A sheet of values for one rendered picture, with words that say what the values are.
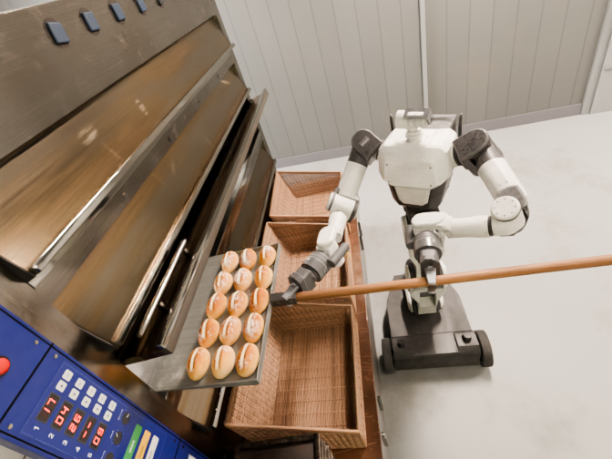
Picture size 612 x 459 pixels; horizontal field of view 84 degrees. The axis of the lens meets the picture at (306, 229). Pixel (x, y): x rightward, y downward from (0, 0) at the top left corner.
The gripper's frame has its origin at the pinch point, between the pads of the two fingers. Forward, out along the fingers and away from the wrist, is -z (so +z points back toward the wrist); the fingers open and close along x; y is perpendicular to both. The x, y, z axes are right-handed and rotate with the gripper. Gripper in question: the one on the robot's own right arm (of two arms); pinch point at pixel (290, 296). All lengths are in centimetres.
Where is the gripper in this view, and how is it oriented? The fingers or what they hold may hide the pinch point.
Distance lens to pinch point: 114.6
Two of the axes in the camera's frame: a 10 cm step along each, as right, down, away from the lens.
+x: 2.6, 7.4, 6.2
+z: 6.0, -6.3, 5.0
